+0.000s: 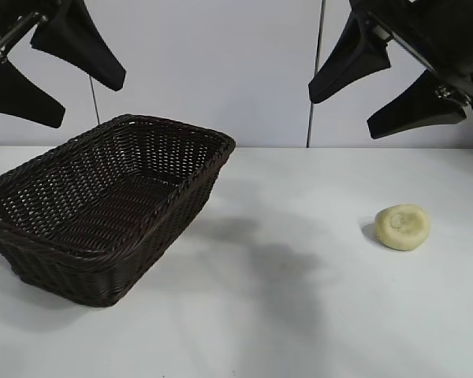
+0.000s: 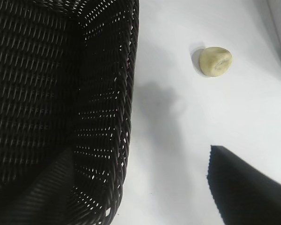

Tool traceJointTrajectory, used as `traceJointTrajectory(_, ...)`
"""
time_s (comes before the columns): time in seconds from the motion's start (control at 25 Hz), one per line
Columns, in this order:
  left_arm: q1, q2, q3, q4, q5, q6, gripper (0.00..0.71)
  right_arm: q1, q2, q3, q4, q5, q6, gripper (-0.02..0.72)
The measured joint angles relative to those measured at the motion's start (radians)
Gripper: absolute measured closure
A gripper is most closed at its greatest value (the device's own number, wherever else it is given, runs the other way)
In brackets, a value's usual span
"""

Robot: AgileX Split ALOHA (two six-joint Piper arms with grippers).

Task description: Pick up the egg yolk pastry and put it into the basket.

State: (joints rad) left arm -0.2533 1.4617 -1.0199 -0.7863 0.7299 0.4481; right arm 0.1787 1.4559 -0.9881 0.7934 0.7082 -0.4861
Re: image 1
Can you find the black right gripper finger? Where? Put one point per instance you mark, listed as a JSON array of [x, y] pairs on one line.
[[347, 67], [414, 110]]

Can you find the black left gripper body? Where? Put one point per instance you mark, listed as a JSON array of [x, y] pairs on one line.
[[8, 19]]

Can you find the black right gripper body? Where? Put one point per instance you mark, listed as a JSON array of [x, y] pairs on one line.
[[449, 31]]

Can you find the pale yellow egg yolk pastry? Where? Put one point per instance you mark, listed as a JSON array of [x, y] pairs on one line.
[[403, 227]]

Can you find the dark brown wicker basket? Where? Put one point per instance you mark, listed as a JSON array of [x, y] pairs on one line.
[[102, 204]]

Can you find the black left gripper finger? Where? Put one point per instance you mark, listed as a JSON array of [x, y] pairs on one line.
[[19, 98], [79, 47]]

